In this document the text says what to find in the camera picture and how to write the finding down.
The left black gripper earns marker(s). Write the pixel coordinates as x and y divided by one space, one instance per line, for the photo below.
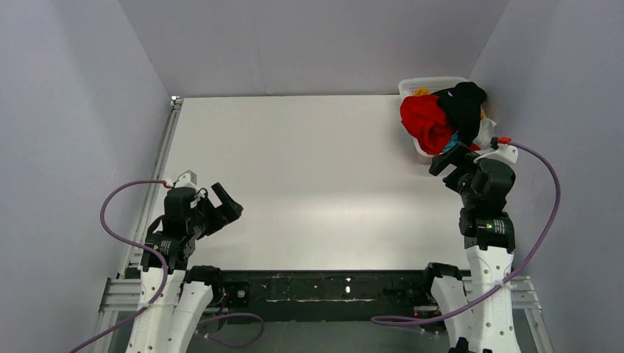
210 214

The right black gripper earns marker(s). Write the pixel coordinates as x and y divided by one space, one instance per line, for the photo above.
455 164

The black t shirt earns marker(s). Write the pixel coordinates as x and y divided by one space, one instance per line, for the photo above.
462 108

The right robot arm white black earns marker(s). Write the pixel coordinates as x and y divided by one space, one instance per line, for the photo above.
483 182

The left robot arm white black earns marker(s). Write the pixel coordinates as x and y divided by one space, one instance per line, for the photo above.
172 296

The light blue t shirt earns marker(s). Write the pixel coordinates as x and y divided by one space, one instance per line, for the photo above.
451 143

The red t shirt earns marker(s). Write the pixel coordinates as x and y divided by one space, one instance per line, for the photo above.
425 120

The white t shirt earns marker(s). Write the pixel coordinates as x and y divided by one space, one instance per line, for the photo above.
485 133

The orange yellow t shirt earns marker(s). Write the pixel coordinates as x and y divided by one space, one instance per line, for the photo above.
421 92

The white plastic laundry basket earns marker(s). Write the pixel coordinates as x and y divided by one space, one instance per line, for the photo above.
433 84

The aluminium frame rail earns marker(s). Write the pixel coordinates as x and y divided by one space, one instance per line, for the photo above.
328 183

